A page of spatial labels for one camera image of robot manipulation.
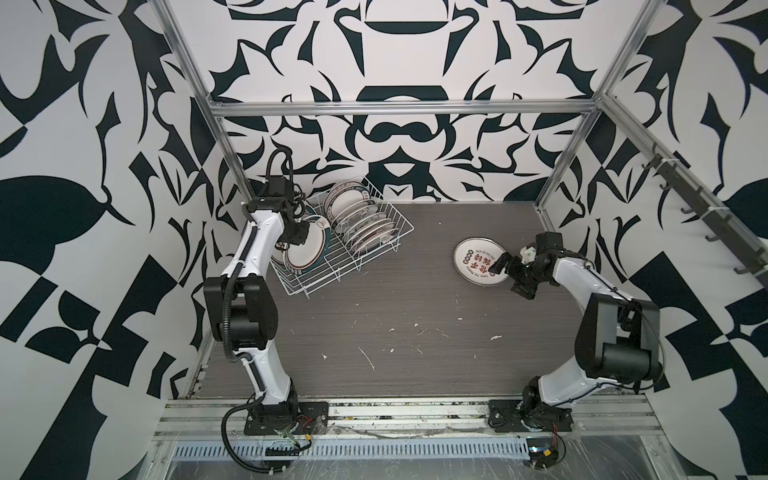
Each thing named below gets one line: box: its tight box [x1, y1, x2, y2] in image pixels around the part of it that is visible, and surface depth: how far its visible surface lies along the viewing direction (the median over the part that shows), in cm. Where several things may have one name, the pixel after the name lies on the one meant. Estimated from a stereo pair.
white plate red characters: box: [453, 237, 508, 286], surface depth 107 cm
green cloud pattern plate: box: [324, 181, 371, 226], surface depth 105 cm
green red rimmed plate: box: [284, 215, 332, 275], surface depth 101 cm
